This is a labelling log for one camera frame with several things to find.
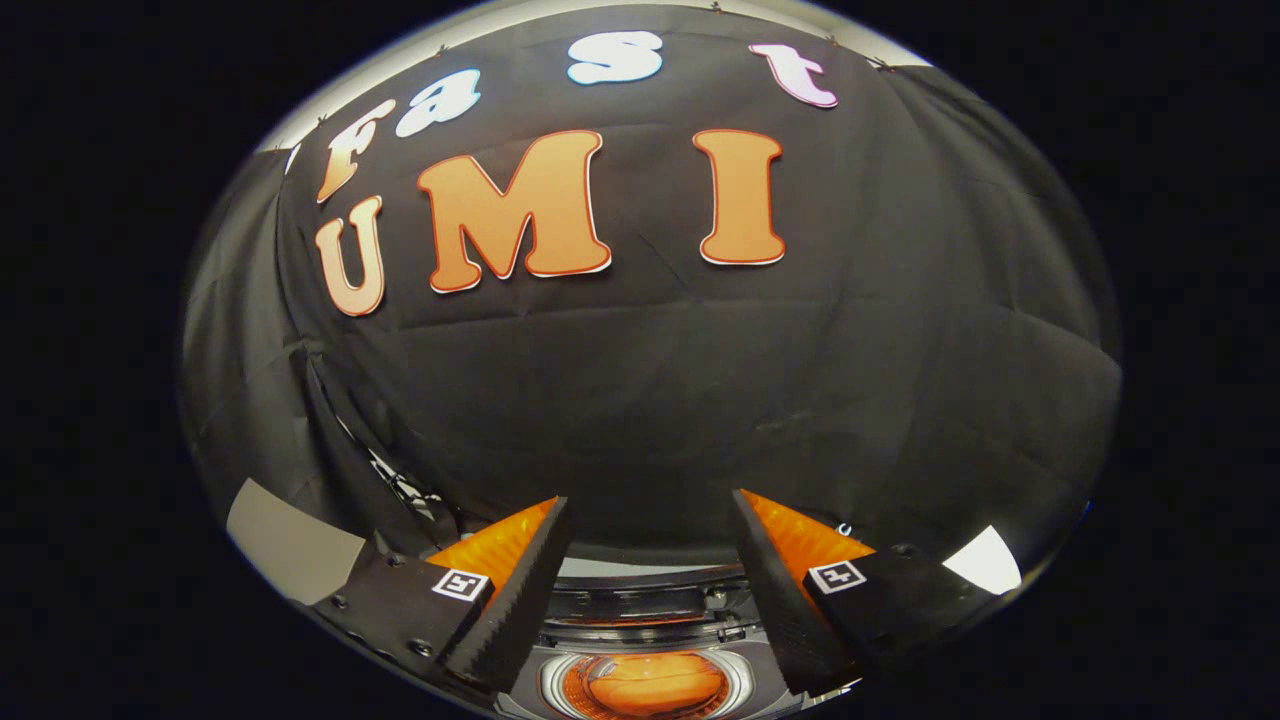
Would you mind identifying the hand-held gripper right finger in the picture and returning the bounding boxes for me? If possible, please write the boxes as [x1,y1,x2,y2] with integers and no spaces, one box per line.
[730,489,1002,699]

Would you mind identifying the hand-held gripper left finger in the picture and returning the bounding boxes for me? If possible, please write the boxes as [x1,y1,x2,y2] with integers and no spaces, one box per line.
[310,497,578,696]

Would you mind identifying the grey washing machine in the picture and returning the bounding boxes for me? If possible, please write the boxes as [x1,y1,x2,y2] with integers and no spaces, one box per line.
[498,558,809,720]

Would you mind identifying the dark glass washing machine lid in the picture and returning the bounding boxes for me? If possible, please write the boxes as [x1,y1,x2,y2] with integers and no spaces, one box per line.
[543,558,755,646]

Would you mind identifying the orange yellow garment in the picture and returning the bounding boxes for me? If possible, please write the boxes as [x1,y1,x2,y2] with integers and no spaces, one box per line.
[583,652,731,718]

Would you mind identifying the thin silver rod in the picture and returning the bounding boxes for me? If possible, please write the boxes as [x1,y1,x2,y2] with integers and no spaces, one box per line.
[335,415,446,516]

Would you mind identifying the grey flat platform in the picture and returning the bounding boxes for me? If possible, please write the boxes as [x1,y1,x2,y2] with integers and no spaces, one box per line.
[226,478,368,607]

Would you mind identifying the row of small backdrop clips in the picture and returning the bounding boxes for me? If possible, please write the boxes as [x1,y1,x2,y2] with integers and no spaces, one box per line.
[316,3,893,125]

